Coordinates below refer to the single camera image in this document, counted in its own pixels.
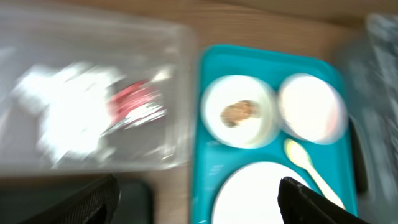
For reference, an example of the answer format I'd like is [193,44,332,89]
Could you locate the white napkin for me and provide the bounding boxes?
[12,62,124,162]

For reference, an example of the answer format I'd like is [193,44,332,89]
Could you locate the pink bowl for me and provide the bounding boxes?
[277,73,348,145]

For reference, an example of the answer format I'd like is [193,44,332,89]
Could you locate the red foil wrapper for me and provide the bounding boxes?
[103,80,167,136]

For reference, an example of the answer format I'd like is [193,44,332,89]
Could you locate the white round plate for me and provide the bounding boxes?
[211,162,308,224]

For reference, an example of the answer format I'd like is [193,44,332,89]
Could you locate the teal plastic tray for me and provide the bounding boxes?
[192,44,358,223]

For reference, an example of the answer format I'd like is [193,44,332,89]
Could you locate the grey dishwasher rack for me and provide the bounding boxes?
[334,14,397,224]

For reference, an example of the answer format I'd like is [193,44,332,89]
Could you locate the white bowl with food scraps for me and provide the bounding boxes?
[200,75,281,149]

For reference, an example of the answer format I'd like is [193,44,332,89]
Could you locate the yellow plastic spoon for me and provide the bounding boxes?
[284,139,346,210]

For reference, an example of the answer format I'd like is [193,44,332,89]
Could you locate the clear plastic bin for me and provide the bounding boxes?
[1,3,197,176]

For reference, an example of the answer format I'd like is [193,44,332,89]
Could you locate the black tray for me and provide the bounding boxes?
[1,179,154,224]

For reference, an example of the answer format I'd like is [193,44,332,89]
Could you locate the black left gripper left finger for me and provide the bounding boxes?
[21,175,121,224]

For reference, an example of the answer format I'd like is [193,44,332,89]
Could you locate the brown food scraps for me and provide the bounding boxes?
[220,100,258,128]

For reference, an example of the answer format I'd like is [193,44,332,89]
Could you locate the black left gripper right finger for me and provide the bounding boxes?
[277,177,369,224]

